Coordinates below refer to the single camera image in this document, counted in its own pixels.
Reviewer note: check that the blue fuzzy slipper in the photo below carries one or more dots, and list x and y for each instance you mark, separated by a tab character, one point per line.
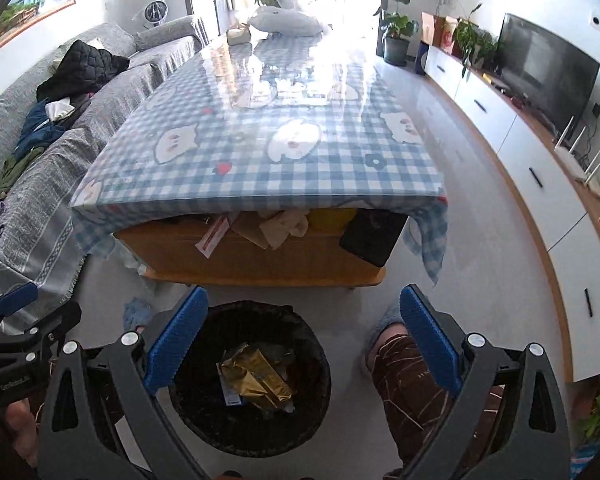
387	317
137	314

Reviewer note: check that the plant on tv cabinet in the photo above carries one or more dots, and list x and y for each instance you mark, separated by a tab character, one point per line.
477	46

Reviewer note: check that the wooden coffee table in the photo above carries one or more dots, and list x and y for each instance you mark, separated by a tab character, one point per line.
167	248

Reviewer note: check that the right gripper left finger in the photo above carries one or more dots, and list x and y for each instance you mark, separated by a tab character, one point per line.
101	417

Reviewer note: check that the black trash bin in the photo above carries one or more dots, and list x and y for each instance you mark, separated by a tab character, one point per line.
211	409

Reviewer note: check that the blue checkered tablecloth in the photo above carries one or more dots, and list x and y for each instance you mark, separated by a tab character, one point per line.
282	123

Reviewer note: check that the white desk fan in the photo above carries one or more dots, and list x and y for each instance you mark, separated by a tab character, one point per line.
152	15

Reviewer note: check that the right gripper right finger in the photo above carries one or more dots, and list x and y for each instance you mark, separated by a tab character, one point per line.
529	438

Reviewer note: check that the white tv cabinet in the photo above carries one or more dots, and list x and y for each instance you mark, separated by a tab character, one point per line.
563	214

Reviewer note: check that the gold foil snack bag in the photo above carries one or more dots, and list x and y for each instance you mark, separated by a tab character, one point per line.
249	374

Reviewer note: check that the black flat screen television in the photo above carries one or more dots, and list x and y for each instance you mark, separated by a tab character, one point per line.
556	77

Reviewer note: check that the brown patterned trouser leg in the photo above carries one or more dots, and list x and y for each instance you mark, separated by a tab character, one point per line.
413	402

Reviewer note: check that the yellow tape roll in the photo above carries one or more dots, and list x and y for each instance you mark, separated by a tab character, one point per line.
333	220

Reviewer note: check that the white plastic bag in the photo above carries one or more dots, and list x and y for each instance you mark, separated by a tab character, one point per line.
286	22

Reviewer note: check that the grey covered sofa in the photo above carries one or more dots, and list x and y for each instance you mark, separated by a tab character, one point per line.
37	244

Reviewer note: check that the tissue box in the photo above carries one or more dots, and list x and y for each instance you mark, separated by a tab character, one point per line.
238	34

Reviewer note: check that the pile of clothes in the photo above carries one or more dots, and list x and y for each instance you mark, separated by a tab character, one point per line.
46	122

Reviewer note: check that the cream cloth rag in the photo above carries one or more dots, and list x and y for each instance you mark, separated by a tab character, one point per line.
287	223

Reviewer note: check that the white red toothpaste box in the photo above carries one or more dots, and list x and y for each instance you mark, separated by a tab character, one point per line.
211	239

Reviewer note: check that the white wifi router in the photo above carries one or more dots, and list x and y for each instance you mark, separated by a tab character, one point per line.
573	150

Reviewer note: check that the black tablet case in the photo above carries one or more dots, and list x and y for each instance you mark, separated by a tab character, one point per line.
372	234

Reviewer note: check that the brown paper bag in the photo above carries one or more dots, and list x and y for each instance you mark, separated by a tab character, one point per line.
438	31

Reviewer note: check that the person's left hand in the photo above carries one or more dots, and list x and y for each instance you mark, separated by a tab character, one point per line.
22	423

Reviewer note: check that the black quilted jacket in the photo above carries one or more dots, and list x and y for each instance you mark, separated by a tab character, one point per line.
84	69

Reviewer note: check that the potted green plant on floor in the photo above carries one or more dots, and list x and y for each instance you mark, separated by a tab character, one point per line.
396	31

